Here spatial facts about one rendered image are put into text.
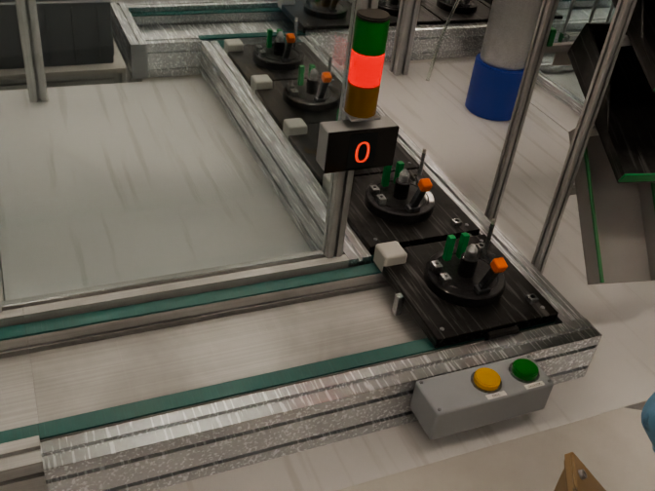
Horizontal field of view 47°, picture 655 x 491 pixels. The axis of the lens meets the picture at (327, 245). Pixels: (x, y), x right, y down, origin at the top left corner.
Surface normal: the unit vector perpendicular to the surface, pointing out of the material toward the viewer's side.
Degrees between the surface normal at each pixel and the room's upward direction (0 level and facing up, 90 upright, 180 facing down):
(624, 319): 0
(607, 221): 45
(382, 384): 0
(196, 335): 0
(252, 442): 90
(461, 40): 90
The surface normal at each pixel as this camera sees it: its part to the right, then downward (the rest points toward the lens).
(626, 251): 0.22, -0.15
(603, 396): 0.11, -0.80
